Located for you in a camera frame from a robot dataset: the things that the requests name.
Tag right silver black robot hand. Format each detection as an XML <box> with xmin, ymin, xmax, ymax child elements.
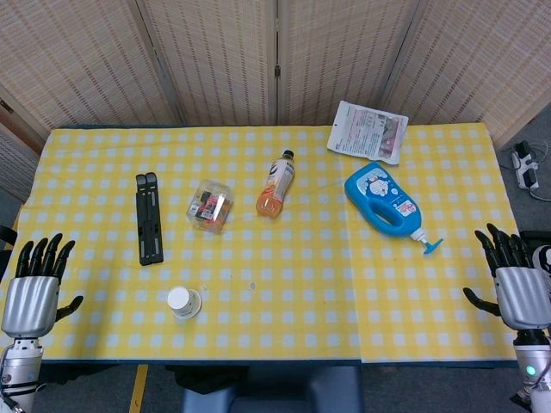
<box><xmin>462</xmin><ymin>222</ymin><xmax>551</xmax><ymax>331</ymax></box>

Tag white printed pouch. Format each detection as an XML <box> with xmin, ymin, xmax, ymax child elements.
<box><xmin>326</xmin><ymin>100</ymin><xmax>410</xmax><ymax>166</ymax></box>

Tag orange drink bottle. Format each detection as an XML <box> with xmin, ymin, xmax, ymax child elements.
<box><xmin>256</xmin><ymin>149</ymin><xmax>297</xmax><ymax>220</ymax></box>

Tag black bracket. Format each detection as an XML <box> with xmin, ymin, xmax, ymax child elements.
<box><xmin>0</xmin><ymin>226</ymin><xmax>19</xmax><ymax>251</ymax></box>

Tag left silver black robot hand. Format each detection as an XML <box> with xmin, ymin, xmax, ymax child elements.
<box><xmin>1</xmin><ymin>233</ymin><xmax>84</xmax><ymax>339</ymax></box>

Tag white power strip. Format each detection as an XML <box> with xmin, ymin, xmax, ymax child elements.
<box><xmin>511</xmin><ymin>141</ymin><xmax>542</xmax><ymax>191</ymax></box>

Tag white cable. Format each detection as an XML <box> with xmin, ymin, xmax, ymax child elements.
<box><xmin>527</xmin><ymin>139</ymin><xmax>551</xmax><ymax>202</ymax></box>

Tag black white striped object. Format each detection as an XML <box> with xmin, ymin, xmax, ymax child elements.
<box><xmin>532</xmin><ymin>244</ymin><xmax>551</xmax><ymax>277</ymax></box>

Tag blue cartoon pump bottle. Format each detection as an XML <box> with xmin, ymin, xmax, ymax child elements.
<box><xmin>344</xmin><ymin>162</ymin><xmax>444</xmax><ymax>256</ymax></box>

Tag bamboo folding screen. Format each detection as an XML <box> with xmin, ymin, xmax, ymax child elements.
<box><xmin>0</xmin><ymin>0</ymin><xmax>551</xmax><ymax>204</ymax></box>

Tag clear plastic snack box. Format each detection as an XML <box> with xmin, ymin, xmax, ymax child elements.
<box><xmin>185</xmin><ymin>179</ymin><xmax>236</xmax><ymax>236</ymax></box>

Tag yellow checkered tablecloth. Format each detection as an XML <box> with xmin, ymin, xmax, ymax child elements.
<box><xmin>0</xmin><ymin>124</ymin><xmax>523</xmax><ymax>365</ymax></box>

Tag black folding stand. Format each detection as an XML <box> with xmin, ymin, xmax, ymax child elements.
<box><xmin>134</xmin><ymin>172</ymin><xmax>165</xmax><ymax>267</ymax></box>

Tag yellow floor tape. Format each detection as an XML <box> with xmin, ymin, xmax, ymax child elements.
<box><xmin>128</xmin><ymin>364</ymin><xmax>150</xmax><ymax>413</ymax></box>

